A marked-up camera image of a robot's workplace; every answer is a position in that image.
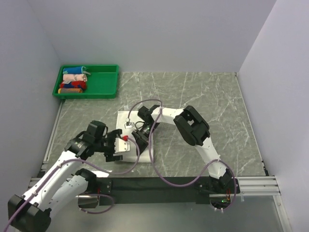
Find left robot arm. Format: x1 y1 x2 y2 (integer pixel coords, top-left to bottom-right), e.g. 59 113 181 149
4 121 130 232

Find red blue rolled towel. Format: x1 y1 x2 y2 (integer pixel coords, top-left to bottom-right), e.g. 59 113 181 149
59 81 87 90

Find pink rolled towel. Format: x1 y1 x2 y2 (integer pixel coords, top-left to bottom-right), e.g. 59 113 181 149
63 74 87 82

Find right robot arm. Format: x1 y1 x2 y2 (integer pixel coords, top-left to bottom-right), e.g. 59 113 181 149
132 105 239 194

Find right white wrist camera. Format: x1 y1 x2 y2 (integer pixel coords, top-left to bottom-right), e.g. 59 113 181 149
124 118 133 129

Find aluminium rail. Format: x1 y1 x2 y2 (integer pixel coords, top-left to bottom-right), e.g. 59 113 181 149
237 176 281 196

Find green plastic tray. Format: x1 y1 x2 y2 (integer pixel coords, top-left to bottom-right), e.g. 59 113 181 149
53 64 119 100

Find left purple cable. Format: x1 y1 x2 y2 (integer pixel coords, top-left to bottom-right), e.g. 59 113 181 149
0 136 141 232

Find black base bar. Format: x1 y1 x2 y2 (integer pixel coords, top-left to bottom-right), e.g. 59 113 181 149
91 176 240 207

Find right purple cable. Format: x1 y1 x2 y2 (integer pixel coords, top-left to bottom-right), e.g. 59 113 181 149
125 99 239 212

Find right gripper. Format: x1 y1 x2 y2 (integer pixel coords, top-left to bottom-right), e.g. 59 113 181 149
132 123 160 157

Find orange rolled towel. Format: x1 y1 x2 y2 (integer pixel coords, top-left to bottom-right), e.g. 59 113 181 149
57 88 84 94

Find purple cable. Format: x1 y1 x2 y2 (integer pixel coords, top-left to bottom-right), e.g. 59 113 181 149
125 99 239 212
0 136 141 232

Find white towel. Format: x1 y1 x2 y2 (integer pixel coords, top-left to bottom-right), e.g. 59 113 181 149
116 111 151 163

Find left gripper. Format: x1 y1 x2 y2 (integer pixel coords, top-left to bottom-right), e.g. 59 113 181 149
95 129 123 160

